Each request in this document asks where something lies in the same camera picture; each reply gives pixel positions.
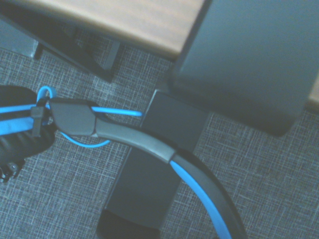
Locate black and blue headphones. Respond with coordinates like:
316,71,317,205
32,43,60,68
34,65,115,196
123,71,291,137
0,84,248,239

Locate wooden desk with black frame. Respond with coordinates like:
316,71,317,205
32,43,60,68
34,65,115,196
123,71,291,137
0,0,319,113

